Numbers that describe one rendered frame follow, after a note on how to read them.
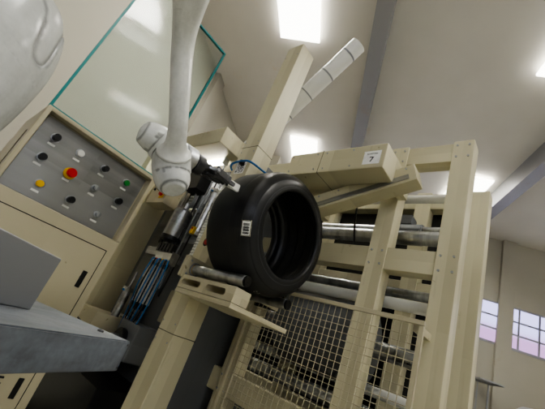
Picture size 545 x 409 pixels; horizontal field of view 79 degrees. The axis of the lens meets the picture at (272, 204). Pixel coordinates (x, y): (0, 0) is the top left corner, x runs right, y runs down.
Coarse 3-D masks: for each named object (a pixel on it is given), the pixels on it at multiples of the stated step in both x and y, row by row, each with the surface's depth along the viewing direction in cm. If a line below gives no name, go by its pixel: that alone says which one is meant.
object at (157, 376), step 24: (288, 72) 206; (288, 96) 202; (264, 120) 192; (264, 144) 186; (264, 168) 186; (168, 312) 153; (192, 312) 150; (168, 336) 144; (192, 336) 150; (144, 360) 145; (168, 360) 141; (144, 384) 137; (168, 384) 141; (144, 408) 133
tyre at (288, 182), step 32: (224, 192) 142; (256, 192) 132; (288, 192) 168; (224, 224) 132; (256, 224) 128; (288, 224) 178; (320, 224) 161; (224, 256) 133; (256, 256) 128; (288, 256) 174; (256, 288) 133; (288, 288) 142
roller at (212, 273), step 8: (192, 272) 146; (200, 272) 142; (208, 272) 138; (216, 272) 136; (224, 272) 133; (216, 280) 137; (224, 280) 132; (232, 280) 128; (240, 280) 125; (248, 280) 126
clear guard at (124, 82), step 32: (160, 0) 176; (128, 32) 163; (160, 32) 175; (96, 64) 152; (128, 64) 163; (160, 64) 175; (192, 64) 190; (64, 96) 142; (96, 96) 152; (128, 96) 163; (160, 96) 175; (192, 96) 190; (96, 128) 151; (128, 128) 163
